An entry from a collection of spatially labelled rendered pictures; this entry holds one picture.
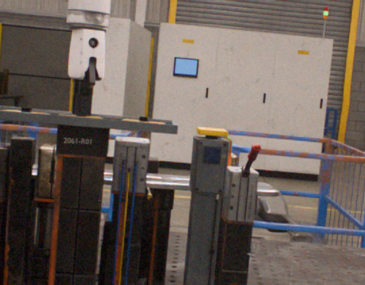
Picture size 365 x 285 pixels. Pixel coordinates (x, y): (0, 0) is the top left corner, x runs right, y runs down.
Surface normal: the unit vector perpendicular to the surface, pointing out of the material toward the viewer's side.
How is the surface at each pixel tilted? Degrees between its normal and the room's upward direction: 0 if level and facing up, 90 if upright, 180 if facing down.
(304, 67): 90
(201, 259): 90
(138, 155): 90
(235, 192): 90
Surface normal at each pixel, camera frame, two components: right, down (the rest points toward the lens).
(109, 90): -0.03, 0.09
